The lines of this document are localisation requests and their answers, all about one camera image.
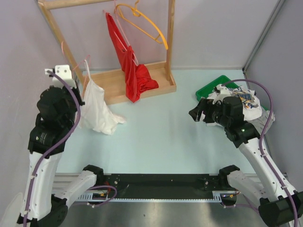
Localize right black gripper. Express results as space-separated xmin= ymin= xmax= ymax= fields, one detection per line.
xmin=188 ymin=98 xmax=230 ymax=128

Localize white tank top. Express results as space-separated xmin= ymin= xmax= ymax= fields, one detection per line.
xmin=78 ymin=61 xmax=126 ymax=135

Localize pink wire hanger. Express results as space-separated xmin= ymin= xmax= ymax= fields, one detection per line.
xmin=61 ymin=41 xmax=91 ymax=97

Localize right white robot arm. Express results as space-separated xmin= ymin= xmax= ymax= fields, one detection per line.
xmin=189 ymin=96 xmax=303 ymax=227

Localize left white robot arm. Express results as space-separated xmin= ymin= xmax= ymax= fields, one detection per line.
xmin=17 ymin=79 xmax=105 ymax=227

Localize red tank top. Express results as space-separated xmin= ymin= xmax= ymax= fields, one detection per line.
xmin=105 ymin=13 xmax=159 ymax=103

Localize pink hanger under red top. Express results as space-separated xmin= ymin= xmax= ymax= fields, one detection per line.
xmin=103 ymin=10 xmax=139 ymax=69

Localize yellow hanger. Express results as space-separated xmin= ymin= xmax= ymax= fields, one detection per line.
xmin=115 ymin=0 xmax=169 ymax=50

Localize green plastic bin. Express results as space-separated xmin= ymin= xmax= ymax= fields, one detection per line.
xmin=195 ymin=75 xmax=270 ymax=112

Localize white printed shirt pile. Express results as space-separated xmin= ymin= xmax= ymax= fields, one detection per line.
xmin=206 ymin=84 xmax=262 ymax=122

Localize wooden clothes rack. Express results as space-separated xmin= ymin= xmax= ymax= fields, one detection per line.
xmin=37 ymin=0 xmax=177 ymax=105

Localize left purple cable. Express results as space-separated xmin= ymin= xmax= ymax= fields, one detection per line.
xmin=22 ymin=70 xmax=118 ymax=227

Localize purple cable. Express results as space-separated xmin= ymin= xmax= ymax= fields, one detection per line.
xmin=221 ymin=79 xmax=299 ymax=227
xmin=22 ymin=70 xmax=118 ymax=227

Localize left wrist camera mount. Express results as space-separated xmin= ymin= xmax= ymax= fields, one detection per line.
xmin=45 ymin=64 xmax=76 ymax=88

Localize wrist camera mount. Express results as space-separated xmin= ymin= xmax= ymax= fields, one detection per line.
xmin=213 ymin=85 xmax=230 ymax=104
xmin=45 ymin=64 xmax=76 ymax=88

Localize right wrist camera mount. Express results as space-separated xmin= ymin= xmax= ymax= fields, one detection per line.
xmin=213 ymin=85 xmax=230 ymax=104

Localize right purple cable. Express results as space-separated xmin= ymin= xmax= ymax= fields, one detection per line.
xmin=221 ymin=79 xmax=299 ymax=227

